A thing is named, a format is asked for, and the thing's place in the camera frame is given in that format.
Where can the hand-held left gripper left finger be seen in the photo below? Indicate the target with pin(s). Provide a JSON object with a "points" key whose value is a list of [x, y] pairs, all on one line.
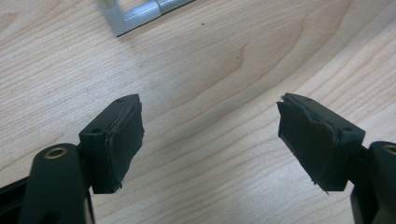
{"points": [[115, 143]]}

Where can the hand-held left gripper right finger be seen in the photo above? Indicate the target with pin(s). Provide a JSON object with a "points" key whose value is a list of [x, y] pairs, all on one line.
{"points": [[317, 143]]}

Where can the grey metal shoe rack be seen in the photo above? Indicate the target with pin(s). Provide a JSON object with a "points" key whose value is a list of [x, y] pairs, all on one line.
{"points": [[137, 15]]}

